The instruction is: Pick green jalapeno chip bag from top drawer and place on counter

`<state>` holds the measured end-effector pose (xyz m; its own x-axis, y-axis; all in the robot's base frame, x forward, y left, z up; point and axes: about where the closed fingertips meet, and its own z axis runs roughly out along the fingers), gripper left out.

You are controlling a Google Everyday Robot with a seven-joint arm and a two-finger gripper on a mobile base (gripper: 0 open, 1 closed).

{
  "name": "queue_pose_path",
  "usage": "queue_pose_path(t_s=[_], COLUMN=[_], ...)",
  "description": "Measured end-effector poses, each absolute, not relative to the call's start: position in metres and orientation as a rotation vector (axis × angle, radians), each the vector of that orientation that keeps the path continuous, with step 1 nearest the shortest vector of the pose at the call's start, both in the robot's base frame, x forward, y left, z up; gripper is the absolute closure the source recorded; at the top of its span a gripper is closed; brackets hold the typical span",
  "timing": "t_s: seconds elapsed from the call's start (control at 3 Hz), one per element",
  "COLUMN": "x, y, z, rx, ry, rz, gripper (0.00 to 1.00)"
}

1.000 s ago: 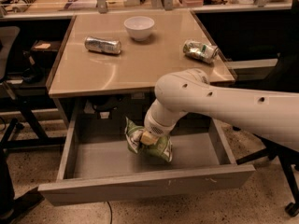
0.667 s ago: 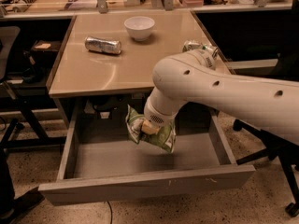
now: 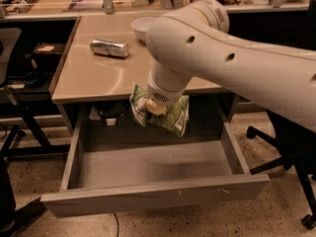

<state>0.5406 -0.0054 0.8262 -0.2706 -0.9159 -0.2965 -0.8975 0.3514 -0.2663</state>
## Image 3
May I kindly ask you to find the silver soda can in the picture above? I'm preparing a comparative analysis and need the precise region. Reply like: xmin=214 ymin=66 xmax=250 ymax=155
xmin=90 ymin=39 xmax=128 ymax=58

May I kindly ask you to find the grey office chair left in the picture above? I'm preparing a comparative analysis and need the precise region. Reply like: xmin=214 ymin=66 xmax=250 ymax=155
xmin=0 ymin=28 xmax=22 ymax=160

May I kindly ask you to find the black floor cable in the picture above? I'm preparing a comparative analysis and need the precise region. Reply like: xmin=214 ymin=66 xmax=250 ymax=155
xmin=112 ymin=212 xmax=120 ymax=237

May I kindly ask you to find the green jalapeno chip bag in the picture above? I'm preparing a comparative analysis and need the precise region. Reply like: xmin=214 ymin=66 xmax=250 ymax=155
xmin=129 ymin=84 xmax=189 ymax=137

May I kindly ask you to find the grey open drawer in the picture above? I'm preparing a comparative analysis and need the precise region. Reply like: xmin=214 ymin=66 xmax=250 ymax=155
xmin=41 ymin=111 xmax=270 ymax=217

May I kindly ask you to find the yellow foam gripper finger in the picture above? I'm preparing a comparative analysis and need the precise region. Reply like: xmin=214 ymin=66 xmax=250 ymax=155
xmin=146 ymin=99 xmax=167 ymax=116

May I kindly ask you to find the white ceramic bowl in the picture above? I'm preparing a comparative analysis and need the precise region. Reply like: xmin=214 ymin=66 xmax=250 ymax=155
xmin=131 ymin=17 xmax=154 ymax=42

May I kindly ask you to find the black office chair right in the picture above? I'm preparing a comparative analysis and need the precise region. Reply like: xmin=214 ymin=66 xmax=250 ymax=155
xmin=246 ymin=111 xmax=316 ymax=230

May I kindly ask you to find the grey counter cabinet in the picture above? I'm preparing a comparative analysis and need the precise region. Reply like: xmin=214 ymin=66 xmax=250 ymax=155
xmin=48 ymin=9 xmax=251 ymax=136

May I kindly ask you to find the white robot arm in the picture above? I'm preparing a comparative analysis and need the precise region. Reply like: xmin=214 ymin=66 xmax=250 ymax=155
xmin=146 ymin=0 xmax=316 ymax=131

